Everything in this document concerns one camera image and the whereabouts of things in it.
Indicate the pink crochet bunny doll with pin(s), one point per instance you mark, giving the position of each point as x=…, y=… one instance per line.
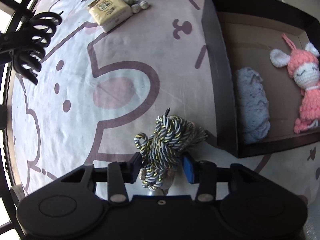
x=303, y=67

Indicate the black hair claw clip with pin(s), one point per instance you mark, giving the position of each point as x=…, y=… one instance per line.
x=34, y=36

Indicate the yellow tissue pack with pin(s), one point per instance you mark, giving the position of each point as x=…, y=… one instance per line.
x=108, y=14

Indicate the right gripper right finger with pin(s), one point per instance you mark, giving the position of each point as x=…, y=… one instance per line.
x=190, y=168

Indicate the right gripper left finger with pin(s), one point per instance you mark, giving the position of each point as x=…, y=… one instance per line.
x=134, y=166

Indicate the cartoon bear bed sheet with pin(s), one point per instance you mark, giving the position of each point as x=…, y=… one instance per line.
x=97, y=90

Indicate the black cardboard box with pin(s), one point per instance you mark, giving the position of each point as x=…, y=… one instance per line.
x=242, y=33

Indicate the twisted rope tassel with pearls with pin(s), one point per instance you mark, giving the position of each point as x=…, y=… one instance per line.
x=162, y=151

